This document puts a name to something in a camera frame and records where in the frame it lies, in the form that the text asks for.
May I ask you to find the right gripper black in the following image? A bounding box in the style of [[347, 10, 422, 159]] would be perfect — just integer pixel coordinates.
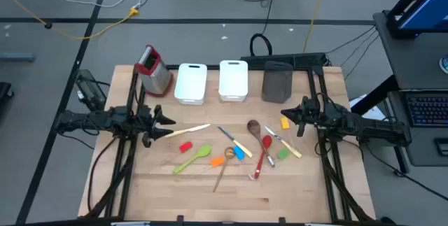
[[281, 95, 318, 138]]

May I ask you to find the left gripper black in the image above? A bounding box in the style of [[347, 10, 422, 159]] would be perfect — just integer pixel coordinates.
[[136, 104, 177, 149]]

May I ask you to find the cream-handled table knife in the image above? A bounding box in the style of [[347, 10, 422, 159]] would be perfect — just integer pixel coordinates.
[[263, 125, 303, 159], [164, 123, 211, 139], [216, 126, 253, 159]]

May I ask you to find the red spatula clear handle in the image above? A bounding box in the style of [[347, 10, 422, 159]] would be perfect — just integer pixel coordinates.
[[178, 141, 194, 154]]

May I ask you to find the red silicone spoon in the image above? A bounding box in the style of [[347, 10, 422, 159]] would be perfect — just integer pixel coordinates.
[[253, 134, 273, 181]]

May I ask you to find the large dark wooden spoon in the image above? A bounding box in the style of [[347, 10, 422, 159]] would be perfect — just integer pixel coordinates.
[[246, 119, 276, 169]]

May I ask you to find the green silicone spoon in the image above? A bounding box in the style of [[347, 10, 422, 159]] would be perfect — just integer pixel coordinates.
[[172, 144, 214, 176]]

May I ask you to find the orange spatula clear handle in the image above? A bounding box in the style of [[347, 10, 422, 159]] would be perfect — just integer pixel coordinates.
[[190, 155, 225, 178]]

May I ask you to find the grey translucent plastic bin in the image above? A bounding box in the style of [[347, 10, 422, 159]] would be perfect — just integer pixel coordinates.
[[260, 60, 294, 104]]

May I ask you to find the red and steel box grater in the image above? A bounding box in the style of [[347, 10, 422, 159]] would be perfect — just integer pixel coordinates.
[[134, 44, 175, 98]]

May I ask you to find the white plastic bin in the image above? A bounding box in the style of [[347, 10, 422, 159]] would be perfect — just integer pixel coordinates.
[[218, 59, 249, 103], [174, 62, 208, 106]]

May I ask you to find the white paper sheet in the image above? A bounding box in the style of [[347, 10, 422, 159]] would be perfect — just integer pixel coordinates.
[[349, 94, 386, 121]]

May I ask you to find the black mesh power box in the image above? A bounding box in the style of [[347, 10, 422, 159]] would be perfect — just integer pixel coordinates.
[[73, 69, 108, 112]]

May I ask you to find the grey computer cart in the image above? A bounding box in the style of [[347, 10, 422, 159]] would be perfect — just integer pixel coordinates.
[[349, 10, 448, 178]]

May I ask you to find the black keyboard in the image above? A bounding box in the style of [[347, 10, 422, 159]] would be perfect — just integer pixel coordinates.
[[405, 92, 448, 128]]

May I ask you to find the small black desk device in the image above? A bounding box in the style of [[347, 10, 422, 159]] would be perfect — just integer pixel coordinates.
[[433, 137, 448, 157]]

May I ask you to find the round blue white object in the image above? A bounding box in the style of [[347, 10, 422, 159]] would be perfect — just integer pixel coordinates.
[[438, 53, 448, 76]]

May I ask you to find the grey floor bar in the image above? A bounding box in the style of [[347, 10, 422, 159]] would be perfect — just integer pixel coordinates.
[[0, 52, 36, 63]]

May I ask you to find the black floor object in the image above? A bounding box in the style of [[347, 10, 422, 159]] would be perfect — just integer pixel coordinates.
[[0, 81, 15, 115]]

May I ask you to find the black computer monitor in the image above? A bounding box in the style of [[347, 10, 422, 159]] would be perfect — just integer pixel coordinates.
[[386, 0, 448, 40]]

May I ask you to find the blue spatula clear handle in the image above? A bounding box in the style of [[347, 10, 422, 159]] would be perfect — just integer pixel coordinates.
[[233, 146, 256, 182]]

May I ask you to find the black aluminium table frame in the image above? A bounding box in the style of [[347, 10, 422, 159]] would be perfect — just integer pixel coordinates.
[[82, 63, 375, 223]]

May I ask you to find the black coiled cable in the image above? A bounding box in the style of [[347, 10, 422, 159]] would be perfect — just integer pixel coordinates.
[[248, 0, 281, 58]]

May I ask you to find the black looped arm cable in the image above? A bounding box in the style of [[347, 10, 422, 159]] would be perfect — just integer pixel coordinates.
[[86, 135, 122, 215]]

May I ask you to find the thin black cable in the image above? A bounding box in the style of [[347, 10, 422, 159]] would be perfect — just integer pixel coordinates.
[[344, 36, 380, 80], [324, 25, 378, 55], [340, 31, 380, 68]]

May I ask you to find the yellow floor cable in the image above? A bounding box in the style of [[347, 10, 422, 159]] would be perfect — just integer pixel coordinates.
[[302, 0, 332, 54]]

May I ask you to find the yellow cable with plug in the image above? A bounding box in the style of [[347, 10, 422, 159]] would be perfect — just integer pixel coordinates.
[[0, 0, 141, 41]]

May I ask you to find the long black floor cable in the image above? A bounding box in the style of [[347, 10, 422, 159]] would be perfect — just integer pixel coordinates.
[[362, 141, 448, 202]]

